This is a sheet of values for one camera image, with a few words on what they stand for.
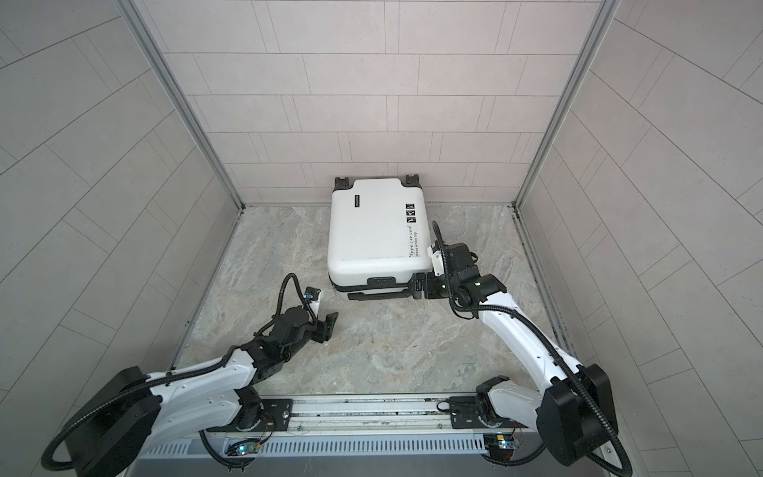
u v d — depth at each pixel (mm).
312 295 723
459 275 600
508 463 652
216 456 654
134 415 403
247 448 640
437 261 724
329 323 742
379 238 820
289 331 620
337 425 704
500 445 678
